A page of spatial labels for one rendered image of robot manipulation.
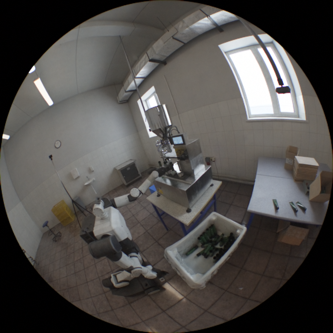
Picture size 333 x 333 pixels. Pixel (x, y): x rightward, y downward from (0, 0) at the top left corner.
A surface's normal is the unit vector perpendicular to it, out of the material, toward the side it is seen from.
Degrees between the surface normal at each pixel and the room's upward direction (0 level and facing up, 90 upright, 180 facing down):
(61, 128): 90
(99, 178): 90
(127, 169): 90
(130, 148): 90
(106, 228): 42
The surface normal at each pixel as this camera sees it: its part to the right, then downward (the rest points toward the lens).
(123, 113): 0.62, 0.09
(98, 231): 0.12, -0.57
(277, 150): -0.72, 0.45
